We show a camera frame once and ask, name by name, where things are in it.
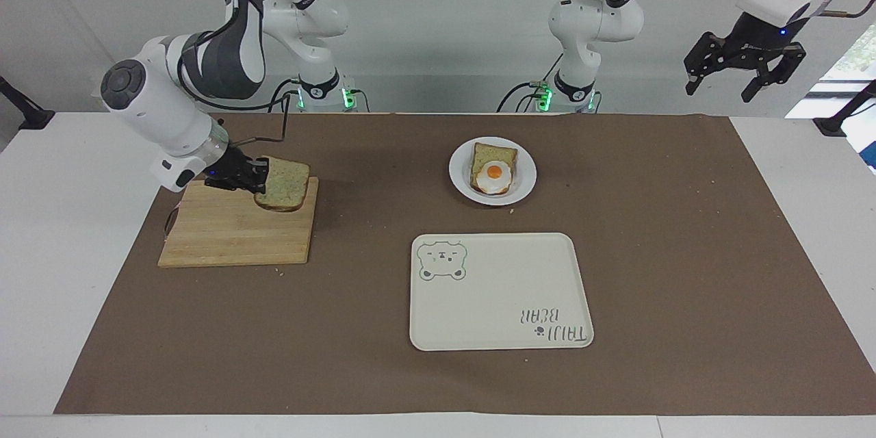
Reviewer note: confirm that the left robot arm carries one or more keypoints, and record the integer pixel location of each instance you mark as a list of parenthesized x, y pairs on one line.
[(592, 20)]

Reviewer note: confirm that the fried egg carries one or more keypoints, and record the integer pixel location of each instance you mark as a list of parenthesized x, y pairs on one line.
[(494, 176)]

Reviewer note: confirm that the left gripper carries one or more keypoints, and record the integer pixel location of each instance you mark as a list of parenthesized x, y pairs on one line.
[(756, 35)]

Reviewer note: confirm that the cream tray with bear print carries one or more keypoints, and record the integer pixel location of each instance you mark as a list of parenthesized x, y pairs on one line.
[(499, 294)]

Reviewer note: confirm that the wooden cutting board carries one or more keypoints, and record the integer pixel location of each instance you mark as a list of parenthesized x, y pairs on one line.
[(233, 236)]

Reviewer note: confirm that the round white plate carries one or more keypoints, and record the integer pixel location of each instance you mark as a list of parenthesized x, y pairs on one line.
[(460, 174)]

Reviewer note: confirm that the toasted bread slice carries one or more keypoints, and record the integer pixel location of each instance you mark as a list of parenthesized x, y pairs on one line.
[(494, 152)]

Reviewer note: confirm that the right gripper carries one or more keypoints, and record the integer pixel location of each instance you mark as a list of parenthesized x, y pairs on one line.
[(229, 170)]

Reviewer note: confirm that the black stand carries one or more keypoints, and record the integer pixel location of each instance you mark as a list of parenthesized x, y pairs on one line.
[(838, 120), (27, 113)]

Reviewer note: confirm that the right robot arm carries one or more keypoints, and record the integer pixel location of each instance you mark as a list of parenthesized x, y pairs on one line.
[(164, 109)]

